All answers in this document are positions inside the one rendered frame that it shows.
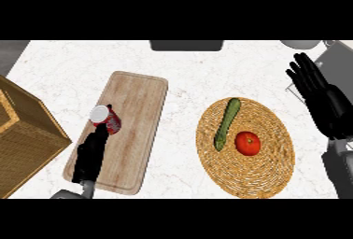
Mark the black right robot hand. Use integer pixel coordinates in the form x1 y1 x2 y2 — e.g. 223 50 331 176
283 52 353 141

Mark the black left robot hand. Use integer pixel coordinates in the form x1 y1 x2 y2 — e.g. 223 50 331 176
71 123 113 185

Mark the brown wicker tiered shelf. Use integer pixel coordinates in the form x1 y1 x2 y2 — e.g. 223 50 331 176
0 74 74 200

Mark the red tomato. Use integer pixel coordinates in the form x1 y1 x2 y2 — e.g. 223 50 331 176
235 131 261 157

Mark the round woven straw placemat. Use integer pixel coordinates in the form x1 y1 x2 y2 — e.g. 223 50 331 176
195 96 297 200

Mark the red can with white lid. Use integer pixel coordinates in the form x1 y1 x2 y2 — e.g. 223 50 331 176
88 105 122 135

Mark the grey round bowl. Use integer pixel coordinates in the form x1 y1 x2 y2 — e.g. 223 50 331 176
279 39 322 50

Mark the wooden cutting board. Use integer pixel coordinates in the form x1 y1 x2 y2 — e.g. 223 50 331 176
62 70 170 196

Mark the green cucumber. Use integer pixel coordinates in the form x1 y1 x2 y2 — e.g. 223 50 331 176
214 97 242 153

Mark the dark grey rectangular appliance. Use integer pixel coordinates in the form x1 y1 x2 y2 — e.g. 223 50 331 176
149 39 224 52

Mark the dark grey panel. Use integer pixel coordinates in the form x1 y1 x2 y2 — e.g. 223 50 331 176
0 39 31 77

